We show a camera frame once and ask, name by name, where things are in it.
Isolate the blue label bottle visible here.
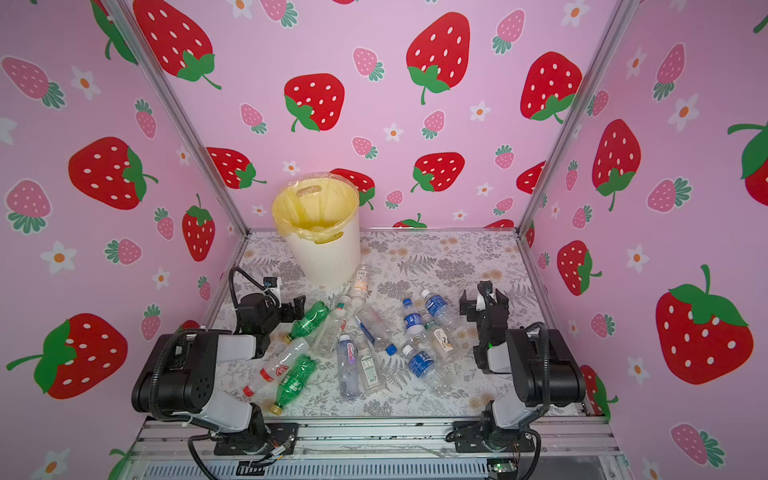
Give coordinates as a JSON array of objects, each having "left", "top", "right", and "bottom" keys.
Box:
[
  {"left": 401, "top": 298, "right": 427, "bottom": 345},
  {"left": 421, "top": 289, "right": 456, "bottom": 328},
  {"left": 402, "top": 343, "right": 452, "bottom": 392}
]

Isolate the clear bottle white cap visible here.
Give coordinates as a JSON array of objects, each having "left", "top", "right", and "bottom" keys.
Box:
[{"left": 312, "top": 300, "right": 350, "bottom": 357}]

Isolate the small bottle orange label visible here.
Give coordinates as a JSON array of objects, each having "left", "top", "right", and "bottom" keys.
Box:
[{"left": 350, "top": 265, "right": 371, "bottom": 302}]

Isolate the clear bottle blue cap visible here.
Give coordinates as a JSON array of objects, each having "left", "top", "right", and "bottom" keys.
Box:
[{"left": 355, "top": 304, "right": 397, "bottom": 356}]

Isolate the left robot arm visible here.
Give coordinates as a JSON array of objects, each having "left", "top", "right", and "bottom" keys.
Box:
[{"left": 131, "top": 294, "right": 306, "bottom": 460}]

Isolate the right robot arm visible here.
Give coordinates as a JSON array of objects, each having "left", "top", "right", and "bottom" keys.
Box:
[{"left": 446, "top": 281, "right": 586, "bottom": 453}]

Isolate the white plastic waste bin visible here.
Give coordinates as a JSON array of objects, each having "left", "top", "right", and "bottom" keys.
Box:
[{"left": 282, "top": 210, "right": 361, "bottom": 287}]

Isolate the yellow bin liner bag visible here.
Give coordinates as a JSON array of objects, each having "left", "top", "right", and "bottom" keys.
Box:
[{"left": 271, "top": 173, "right": 359, "bottom": 243}]

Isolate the green bottle upper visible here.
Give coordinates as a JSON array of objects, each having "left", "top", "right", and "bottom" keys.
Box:
[{"left": 283, "top": 301, "right": 330, "bottom": 343}]

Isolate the clear bottle red label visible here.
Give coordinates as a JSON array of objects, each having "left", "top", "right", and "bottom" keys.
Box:
[{"left": 242, "top": 338, "right": 310, "bottom": 398}]

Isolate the tea bottle beige label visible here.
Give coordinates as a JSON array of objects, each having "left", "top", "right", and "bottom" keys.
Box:
[{"left": 424, "top": 319, "right": 462, "bottom": 363}]

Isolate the green bottle lower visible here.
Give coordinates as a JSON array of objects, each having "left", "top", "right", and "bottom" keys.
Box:
[{"left": 269, "top": 354, "right": 317, "bottom": 415}]

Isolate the clear bottle pink label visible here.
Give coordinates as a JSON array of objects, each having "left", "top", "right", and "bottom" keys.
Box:
[{"left": 336, "top": 334, "right": 360, "bottom": 400}]

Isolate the clear bottle green label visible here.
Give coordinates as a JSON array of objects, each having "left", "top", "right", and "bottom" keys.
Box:
[{"left": 353, "top": 335, "right": 385, "bottom": 394}]

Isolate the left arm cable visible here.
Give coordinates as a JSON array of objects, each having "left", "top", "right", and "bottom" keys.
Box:
[{"left": 227, "top": 265, "right": 278, "bottom": 310}]

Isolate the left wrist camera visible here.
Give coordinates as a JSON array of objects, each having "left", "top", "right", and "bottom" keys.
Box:
[{"left": 263, "top": 276, "right": 280, "bottom": 295}]

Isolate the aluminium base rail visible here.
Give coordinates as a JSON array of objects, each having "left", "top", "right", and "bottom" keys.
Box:
[{"left": 115, "top": 417, "right": 632, "bottom": 479}]

